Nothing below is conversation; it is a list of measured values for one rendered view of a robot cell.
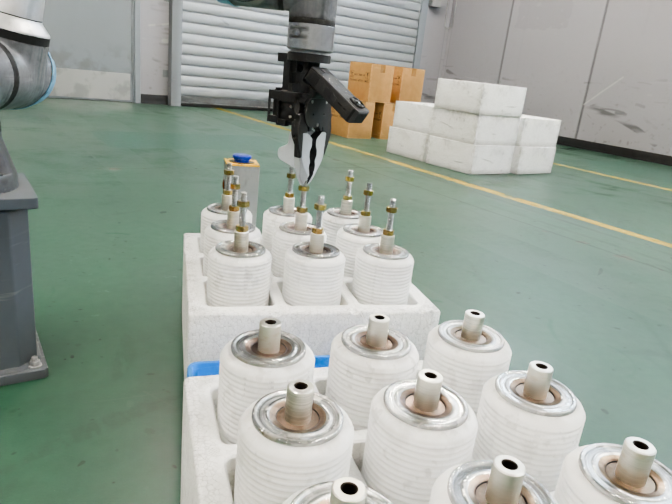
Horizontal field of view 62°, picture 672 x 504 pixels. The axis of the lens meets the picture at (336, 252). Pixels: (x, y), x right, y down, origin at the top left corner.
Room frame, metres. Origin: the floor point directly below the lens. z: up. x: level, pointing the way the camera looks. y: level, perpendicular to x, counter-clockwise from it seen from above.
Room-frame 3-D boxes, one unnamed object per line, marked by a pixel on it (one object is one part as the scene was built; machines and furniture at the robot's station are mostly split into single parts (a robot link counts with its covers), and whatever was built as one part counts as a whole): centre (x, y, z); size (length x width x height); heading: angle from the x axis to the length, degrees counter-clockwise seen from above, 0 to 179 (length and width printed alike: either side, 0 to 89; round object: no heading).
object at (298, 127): (0.94, 0.08, 0.42); 0.05 x 0.02 x 0.09; 148
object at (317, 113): (0.97, 0.09, 0.48); 0.09 x 0.08 x 0.12; 58
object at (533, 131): (3.95, -1.14, 0.27); 0.39 x 0.39 x 0.18; 37
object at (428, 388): (0.44, -0.09, 0.26); 0.02 x 0.02 x 0.03
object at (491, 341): (0.59, -0.16, 0.25); 0.08 x 0.08 x 0.01
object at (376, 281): (0.88, -0.08, 0.16); 0.10 x 0.10 x 0.18
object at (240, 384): (0.51, 0.06, 0.16); 0.10 x 0.10 x 0.18
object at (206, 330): (0.96, 0.07, 0.09); 0.39 x 0.39 x 0.18; 17
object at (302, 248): (0.84, 0.03, 0.25); 0.08 x 0.08 x 0.01
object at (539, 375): (0.48, -0.21, 0.26); 0.02 x 0.02 x 0.03
